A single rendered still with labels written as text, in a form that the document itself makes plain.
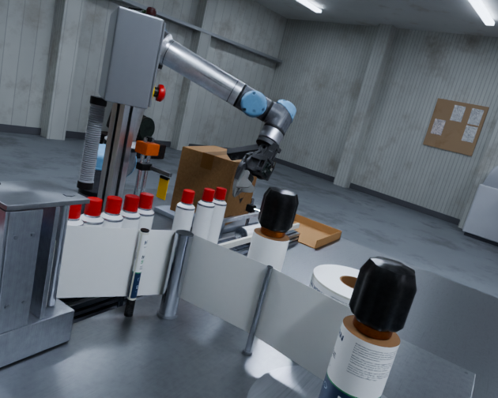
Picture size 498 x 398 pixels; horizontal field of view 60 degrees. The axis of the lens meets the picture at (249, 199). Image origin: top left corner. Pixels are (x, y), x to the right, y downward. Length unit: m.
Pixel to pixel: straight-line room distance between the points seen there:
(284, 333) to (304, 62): 10.39
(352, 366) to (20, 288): 0.50
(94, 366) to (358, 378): 0.42
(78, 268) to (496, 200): 7.78
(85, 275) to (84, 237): 0.08
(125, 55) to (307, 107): 9.91
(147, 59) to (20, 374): 0.63
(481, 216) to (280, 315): 7.59
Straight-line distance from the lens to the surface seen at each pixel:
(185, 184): 1.76
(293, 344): 0.84
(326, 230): 2.12
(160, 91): 1.00
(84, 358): 0.82
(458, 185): 9.31
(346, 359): 0.70
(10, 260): 0.70
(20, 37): 7.68
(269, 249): 0.99
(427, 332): 1.43
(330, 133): 10.38
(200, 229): 1.26
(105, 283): 0.91
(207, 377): 0.82
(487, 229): 8.34
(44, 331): 0.81
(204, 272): 0.91
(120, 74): 0.97
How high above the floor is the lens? 1.36
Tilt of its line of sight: 13 degrees down
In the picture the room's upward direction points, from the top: 14 degrees clockwise
